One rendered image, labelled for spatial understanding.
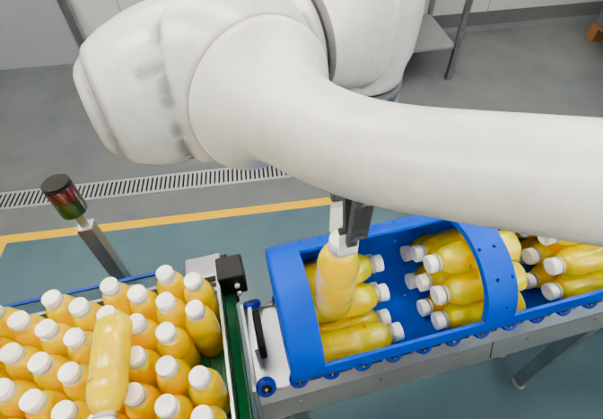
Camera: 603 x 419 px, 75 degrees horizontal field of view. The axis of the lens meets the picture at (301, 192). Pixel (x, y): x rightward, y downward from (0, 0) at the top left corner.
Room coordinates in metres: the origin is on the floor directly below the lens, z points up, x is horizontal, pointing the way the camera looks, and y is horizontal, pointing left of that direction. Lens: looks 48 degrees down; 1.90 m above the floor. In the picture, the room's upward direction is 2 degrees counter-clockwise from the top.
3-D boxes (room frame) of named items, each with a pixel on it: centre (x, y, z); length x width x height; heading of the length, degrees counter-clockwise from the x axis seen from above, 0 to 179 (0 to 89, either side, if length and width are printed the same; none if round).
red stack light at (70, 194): (0.64, 0.57, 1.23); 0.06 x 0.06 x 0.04
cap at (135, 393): (0.23, 0.34, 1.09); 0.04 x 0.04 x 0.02
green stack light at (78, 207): (0.64, 0.57, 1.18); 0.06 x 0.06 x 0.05
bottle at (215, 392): (0.26, 0.21, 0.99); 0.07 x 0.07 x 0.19
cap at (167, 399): (0.21, 0.27, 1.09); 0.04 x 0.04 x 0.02
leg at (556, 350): (0.52, -0.93, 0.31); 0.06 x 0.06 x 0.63; 12
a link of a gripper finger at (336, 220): (0.38, -0.06, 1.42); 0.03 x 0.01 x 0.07; 102
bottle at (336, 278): (0.35, -0.05, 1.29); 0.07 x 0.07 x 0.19
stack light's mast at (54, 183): (0.64, 0.57, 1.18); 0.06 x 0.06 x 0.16
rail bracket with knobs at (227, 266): (0.56, 0.20, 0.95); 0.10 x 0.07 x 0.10; 12
